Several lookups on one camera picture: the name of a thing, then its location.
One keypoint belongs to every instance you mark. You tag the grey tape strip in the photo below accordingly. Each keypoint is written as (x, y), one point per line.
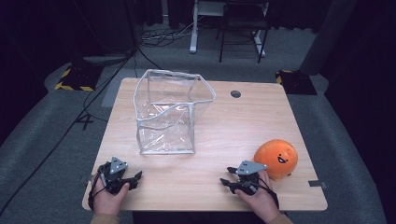
(317, 184)

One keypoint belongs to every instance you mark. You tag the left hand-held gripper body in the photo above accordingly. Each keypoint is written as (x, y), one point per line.
(115, 174)

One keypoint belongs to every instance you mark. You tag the person's right hand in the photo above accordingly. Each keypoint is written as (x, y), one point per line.
(261, 202)

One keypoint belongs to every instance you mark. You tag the black chair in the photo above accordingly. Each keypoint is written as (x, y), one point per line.
(243, 21)

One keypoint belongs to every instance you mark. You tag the orange smiling plush toy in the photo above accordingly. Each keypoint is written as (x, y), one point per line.
(275, 158)

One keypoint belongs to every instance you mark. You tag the yellow-black striped stand base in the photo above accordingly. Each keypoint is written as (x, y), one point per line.
(295, 82)
(79, 79)

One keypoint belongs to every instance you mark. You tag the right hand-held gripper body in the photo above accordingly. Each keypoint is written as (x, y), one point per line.
(249, 179)

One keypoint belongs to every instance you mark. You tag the clear plastic storage bag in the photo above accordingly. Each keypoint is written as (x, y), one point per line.
(168, 121)

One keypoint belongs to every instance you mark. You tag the person's left hand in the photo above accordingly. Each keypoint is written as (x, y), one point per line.
(107, 199)

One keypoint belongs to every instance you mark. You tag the white desk frame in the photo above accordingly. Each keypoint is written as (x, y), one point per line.
(194, 31)

